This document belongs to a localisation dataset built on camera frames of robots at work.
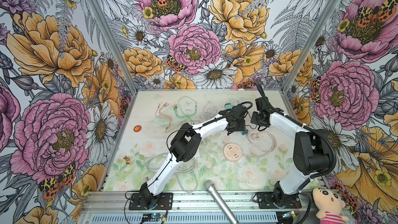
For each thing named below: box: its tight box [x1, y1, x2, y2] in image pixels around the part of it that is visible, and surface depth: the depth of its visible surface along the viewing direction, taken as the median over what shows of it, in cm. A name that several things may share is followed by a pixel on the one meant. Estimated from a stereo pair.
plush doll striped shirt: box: [311, 187, 350, 224], surface depth 69 cm
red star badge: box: [133, 124, 142, 133], surface depth 101 cm
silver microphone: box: [203, 179, 240, 224], surface depth 73 cm
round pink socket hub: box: [223, 143, 243, 162], surface depth 89 cm
